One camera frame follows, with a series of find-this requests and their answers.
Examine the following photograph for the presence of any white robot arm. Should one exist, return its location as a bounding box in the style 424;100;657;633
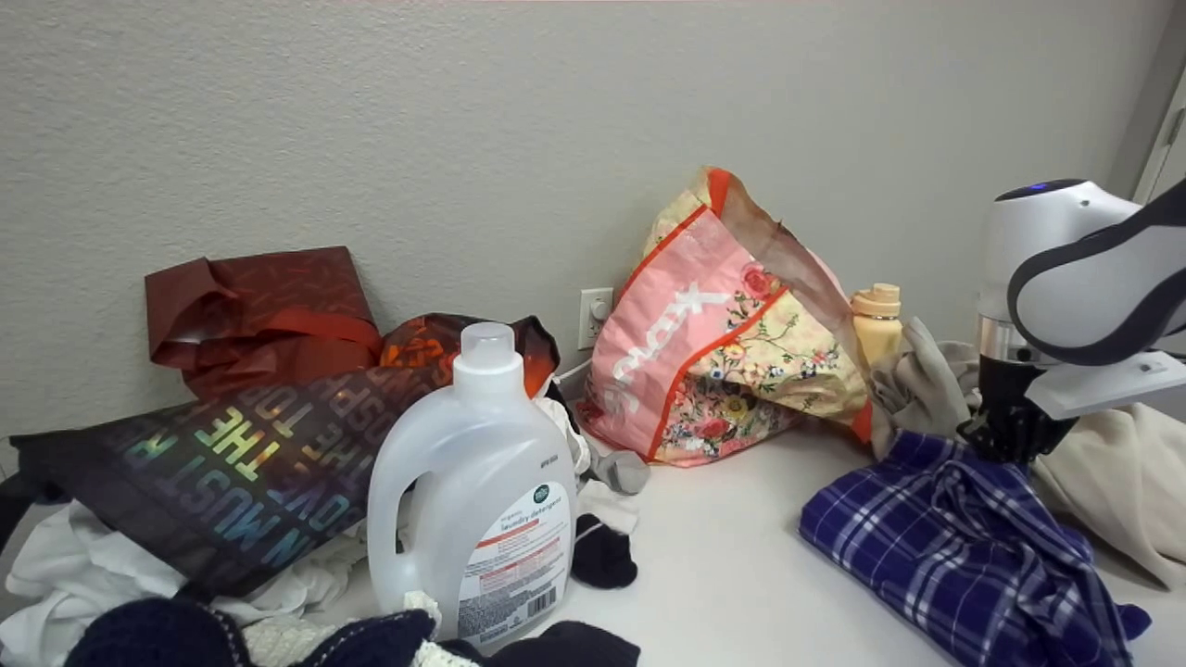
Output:
959;177;1186;464

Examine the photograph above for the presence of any blue checked garment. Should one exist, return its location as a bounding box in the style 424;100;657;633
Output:
802;433;1153;667

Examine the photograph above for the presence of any black sock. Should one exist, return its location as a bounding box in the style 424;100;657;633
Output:
571;513;638;589

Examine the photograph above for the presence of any black lettered tote bag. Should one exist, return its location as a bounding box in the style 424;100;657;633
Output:
0;365;447;597

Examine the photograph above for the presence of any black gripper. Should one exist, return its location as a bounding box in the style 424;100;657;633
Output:
959;354;1070;465

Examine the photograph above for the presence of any dark red paper bag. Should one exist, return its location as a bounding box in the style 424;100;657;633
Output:
146;245;377;397

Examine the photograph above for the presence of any white detergent jug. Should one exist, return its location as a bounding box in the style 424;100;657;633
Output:
368;321;576;650

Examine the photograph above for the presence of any yellow plastic bottle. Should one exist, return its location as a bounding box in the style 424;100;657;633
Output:
854;281;906;365

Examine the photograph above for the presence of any floral pink tote bag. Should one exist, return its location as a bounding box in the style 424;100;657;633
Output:
586;165;874;465

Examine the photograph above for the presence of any white crumpled cloth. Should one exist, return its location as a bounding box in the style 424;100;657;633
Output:
0;497;375;667

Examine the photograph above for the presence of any white wall outlet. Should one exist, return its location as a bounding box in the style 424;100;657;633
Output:
580;285;617;349

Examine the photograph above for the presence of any white door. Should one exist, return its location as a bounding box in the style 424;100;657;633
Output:
1136;69;1186;200

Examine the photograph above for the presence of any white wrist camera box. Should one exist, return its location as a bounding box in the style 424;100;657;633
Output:
1027;350;1186;417

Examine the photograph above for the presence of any navy blue garment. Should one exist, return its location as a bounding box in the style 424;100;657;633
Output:
62;601;640;667

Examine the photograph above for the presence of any orange patterned bag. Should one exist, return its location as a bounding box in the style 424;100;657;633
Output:
377;312;561;397

